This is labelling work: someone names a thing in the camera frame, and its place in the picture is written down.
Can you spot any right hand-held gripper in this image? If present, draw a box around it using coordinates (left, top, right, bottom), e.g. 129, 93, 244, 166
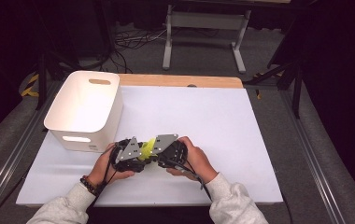
151, 133, 189, 170

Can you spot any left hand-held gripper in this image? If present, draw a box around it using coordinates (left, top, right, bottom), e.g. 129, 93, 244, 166
109, 135, 147, 174

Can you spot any yellow shuttlecock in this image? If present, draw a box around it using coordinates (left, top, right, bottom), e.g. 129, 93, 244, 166
138, 137, 159, 161

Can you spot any white plastic storage bin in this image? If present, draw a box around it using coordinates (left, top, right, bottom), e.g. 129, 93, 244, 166
43, 70, 124, 153

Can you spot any person's left hand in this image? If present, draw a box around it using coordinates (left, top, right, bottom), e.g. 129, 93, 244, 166
86, 142, 136, 189

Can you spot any person's right hand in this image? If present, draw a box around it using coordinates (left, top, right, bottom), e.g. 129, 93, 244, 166
165, 135, 220, 185

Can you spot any black tripod stand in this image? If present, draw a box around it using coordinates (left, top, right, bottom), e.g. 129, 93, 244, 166
35, 50, 80, 112

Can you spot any black metal stand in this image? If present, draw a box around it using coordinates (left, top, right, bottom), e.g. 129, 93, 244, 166
244, 59, 304, 119

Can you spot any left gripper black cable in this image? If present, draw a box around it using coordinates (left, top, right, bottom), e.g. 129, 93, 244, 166
86, 146, 119, 208

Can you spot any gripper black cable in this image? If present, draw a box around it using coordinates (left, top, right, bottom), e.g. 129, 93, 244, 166
86, 146, 119, 208
163, 158, 214, 202

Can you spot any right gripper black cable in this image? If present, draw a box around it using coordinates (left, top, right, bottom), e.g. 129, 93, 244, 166
163, 158, 214, 202

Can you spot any dark bead bracelet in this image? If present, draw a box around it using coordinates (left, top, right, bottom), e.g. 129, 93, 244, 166
79, 175, 107, 197

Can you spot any bundle of floor cables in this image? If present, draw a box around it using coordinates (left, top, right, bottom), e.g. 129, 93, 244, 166
114, 27, 168, 51

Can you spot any aluminium floor rail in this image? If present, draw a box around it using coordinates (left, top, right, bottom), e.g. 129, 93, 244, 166
278, 89, 348, 224
0, 81, 64, 224

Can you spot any grey metal desk frame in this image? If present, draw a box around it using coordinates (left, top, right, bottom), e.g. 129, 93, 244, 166
162, 4, 252, 75

